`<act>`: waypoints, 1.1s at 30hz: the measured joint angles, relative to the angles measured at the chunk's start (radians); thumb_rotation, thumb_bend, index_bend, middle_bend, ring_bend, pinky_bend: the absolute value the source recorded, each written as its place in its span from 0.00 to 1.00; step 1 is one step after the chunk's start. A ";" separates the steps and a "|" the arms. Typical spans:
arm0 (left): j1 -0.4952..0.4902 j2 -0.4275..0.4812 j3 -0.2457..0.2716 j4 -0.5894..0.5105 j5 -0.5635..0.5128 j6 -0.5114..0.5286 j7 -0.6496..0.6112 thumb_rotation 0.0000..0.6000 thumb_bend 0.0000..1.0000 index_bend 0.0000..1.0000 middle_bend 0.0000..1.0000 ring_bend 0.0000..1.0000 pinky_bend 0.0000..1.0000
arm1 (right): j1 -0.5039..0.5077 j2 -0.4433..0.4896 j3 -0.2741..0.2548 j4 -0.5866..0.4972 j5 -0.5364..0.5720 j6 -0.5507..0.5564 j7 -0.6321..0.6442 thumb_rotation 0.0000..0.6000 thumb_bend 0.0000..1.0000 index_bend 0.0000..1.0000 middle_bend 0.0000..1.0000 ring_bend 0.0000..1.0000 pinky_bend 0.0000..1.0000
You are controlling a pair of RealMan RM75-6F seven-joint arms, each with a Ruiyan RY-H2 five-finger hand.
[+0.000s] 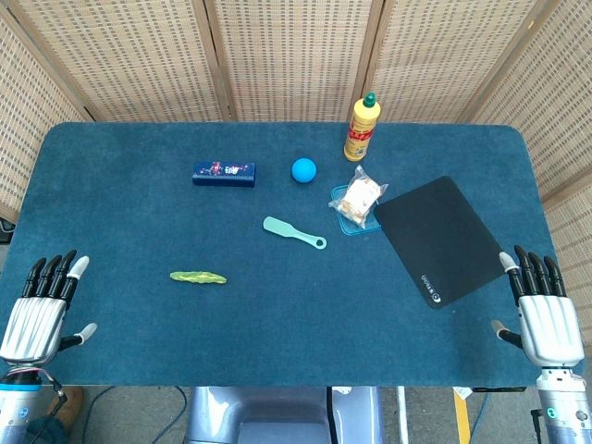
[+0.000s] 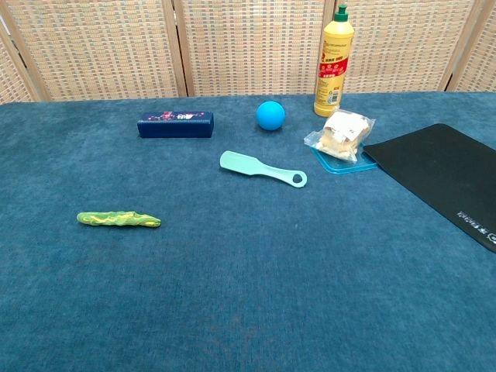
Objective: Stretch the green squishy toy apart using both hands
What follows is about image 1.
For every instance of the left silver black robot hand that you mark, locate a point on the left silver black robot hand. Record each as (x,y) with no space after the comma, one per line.
(32,324)

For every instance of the silver-blue robot torso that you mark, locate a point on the silver-blue robot torso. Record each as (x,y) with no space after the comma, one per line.
(277,416)

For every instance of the black mouse pad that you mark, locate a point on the black mouse pad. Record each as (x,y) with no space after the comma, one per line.
(439,236)

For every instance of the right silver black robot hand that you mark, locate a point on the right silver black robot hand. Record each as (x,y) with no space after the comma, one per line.
(550,324)

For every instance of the woven bamboo folding screen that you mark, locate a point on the woven bamboo folding screen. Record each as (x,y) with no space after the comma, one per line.
(296,55)

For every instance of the brown shoe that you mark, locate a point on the brown shoe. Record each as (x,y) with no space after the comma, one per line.
(71,407)

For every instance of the clear bag of snacks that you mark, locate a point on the clear bag of snacks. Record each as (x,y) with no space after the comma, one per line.
(358,196)

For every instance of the blue rubber ball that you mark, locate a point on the blue rubber ball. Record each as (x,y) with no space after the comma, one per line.
(304,170)

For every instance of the blue translucent plastic lid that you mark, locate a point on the blue translucent plastic lid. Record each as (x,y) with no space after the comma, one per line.
(352,230)

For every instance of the mint green plastic spatula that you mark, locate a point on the mint green plastic spatula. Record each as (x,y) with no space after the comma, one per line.
(287,230)

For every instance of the blue carpet table cover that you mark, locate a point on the blue carpet table cover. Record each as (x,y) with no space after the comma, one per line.
(231,324)

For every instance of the yellow bottle with green cap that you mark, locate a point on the yellow bottle with green cap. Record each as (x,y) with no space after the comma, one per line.
(361,129)

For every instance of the green pea pod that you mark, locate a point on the green pea pod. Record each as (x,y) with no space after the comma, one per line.
(198,277)

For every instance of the dark blue printed box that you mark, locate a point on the dark blue printed box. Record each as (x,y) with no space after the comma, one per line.
(224,174)

